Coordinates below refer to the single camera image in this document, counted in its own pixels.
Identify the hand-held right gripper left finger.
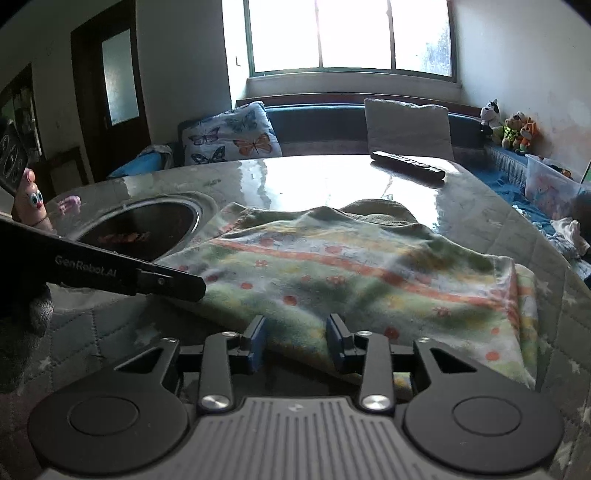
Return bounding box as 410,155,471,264
92,315,267,412

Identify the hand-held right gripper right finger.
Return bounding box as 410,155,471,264
325,314,502,412

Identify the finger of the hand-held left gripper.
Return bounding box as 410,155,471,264
136,262,207,303

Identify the pastel patterned child's shirt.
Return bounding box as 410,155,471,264
154,198,541,400

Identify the round black inset cooker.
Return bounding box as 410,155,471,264
69,194,218,259

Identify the pink cartoon-eyed bottle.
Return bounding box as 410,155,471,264
11,168,47,227

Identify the wooden chair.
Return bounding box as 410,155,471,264
44,148,88,188

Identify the blue cloth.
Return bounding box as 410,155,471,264
108,151,164,178

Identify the grey garment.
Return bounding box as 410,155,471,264
141,144,174,169

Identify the dark wooden door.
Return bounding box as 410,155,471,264
71,11,151,183

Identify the butterfly print pillow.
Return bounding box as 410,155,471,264
181,100,283,168

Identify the dark wooden display cabinet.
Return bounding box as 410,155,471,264
0,62,44,167

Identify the black remote control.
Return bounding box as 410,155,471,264
370,150,446,184

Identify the blue bench sofa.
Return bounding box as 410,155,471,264
108,95,591,287

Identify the plain grey pillow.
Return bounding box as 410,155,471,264
363,98,455,161

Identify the white cloth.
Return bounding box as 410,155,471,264
549,218,585,257

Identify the clear plastic storage box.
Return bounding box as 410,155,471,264
524,154,591,222

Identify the bear plush with yellow vest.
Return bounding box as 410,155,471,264
501,112,525,151

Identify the black and white cow plush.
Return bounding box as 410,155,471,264
479,99,503,139

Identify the orange fox plush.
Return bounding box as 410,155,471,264
517,117,539,155

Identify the green-framed window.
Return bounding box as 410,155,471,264
242,0,458,84

